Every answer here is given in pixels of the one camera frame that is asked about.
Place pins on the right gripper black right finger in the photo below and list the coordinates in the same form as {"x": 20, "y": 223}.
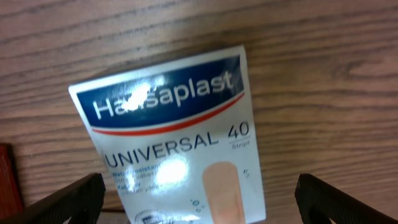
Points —
{"x": 320, "y": 202}

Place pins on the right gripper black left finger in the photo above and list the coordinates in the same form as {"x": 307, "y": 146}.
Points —
{"x": 79, "y": 202}

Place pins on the red white medicine box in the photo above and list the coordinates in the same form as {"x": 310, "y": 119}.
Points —
{"x": 11, "y": 198}

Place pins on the white Hansaplast plaster box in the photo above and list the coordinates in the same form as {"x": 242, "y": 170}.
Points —
{"x": 179, "y": 139}

